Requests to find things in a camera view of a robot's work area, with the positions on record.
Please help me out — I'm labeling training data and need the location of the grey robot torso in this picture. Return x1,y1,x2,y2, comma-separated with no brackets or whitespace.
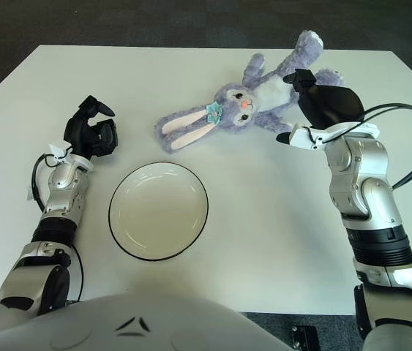
0,292,293,351

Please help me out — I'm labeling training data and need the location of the white plate with black rim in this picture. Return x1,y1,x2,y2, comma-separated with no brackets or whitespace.
108,162,210,261

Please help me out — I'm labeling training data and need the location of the purple plush bunny doll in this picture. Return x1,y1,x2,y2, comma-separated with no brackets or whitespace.
154,30,345,154

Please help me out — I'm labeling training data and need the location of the black metal bracket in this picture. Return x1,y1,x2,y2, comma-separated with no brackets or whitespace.
290,324,318,351

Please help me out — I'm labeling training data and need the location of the thin black left elbow cable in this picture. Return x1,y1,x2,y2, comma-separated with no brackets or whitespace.
68,246,85,303

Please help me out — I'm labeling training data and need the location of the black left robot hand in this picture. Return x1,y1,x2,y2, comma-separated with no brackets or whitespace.
63,95,119,160

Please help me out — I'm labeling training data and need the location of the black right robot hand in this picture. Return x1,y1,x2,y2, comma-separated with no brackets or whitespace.
276,68,366,145

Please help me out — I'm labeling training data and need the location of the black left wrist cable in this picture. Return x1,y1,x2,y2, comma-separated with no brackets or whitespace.
31,153,64,213

